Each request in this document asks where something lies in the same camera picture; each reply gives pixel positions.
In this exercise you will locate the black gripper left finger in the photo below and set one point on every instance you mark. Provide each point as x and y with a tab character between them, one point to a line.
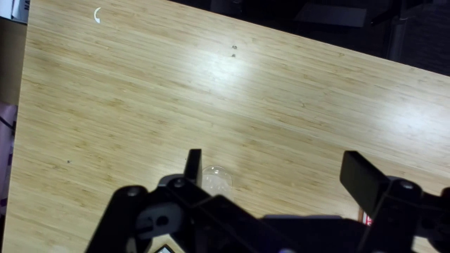
195	163

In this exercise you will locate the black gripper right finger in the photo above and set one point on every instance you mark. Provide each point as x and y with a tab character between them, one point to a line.
363	179

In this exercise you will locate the clear plastic stemless glass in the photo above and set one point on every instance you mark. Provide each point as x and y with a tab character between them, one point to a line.
217	179

